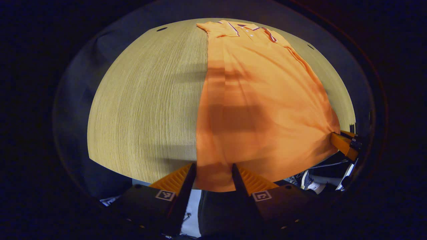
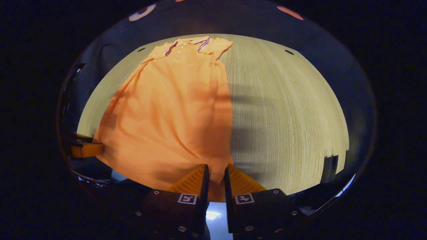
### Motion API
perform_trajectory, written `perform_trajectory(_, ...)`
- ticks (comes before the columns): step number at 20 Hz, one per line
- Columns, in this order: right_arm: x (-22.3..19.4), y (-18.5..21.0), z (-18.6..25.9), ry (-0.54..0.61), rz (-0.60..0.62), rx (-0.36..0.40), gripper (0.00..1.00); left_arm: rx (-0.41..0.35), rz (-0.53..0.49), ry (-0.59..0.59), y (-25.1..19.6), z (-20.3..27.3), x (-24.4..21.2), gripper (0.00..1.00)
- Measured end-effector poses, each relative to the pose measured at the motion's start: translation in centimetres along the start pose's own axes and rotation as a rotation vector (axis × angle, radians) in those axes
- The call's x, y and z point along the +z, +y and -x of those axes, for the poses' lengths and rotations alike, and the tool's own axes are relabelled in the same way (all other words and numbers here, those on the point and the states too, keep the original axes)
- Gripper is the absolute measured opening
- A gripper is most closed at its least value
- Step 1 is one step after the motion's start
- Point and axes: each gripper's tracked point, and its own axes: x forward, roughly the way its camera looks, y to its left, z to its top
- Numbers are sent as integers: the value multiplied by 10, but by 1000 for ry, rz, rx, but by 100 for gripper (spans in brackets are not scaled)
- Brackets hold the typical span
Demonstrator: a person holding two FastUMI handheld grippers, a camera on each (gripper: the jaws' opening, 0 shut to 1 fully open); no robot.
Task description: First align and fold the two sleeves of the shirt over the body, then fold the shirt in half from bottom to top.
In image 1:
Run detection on orange T-shirt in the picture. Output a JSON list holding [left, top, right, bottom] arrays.
[[195, 20, 341, 193]]

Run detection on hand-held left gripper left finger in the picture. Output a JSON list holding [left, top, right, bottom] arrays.
[[109, 162, 197, 237]]

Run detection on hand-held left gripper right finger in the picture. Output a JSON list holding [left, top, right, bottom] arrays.
[[232, 163, 319, 232]]

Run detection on white sneaker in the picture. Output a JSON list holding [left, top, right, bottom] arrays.
[[294, 170, 321, 193]]

